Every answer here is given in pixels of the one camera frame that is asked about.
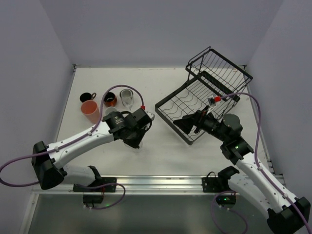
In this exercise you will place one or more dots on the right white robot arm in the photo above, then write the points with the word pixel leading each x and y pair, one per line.
pixel 284 211

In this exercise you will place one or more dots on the right black controller box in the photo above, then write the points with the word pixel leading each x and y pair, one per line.
pixel 226 200

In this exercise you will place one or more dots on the black controller box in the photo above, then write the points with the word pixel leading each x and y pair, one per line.
pixel 92 199
pixel 226 200

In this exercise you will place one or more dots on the pink tall tumbler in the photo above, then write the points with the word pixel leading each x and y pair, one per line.
pixel 90 109

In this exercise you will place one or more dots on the orange ceramic mug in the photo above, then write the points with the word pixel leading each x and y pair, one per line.
pixel 110 99

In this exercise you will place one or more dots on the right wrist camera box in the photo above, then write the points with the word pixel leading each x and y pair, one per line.
pixel 213 103

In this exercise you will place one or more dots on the salmon pink mug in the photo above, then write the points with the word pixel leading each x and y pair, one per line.
pixel 108 110

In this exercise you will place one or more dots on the black wire dish rack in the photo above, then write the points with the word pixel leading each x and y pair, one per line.
pixel 209 74

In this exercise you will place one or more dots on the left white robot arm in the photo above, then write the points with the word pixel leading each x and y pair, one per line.
pixel 51 162

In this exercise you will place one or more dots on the left black controller box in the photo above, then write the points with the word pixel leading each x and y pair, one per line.
pixel 92 199

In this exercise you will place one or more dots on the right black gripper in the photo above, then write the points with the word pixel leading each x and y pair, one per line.
pixel 197 121

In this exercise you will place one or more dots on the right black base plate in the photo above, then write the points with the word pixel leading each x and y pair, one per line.
pixel 214 185

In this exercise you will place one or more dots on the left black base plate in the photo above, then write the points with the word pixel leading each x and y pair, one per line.
pixel 106 184

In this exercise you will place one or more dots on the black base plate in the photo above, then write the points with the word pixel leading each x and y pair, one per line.
pixel 106 184
pixel 214 185

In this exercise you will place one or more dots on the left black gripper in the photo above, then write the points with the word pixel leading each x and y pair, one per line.
pixel 136 137

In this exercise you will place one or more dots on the white brown ceramic cup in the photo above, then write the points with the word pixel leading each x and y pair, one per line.
pixel 124 97

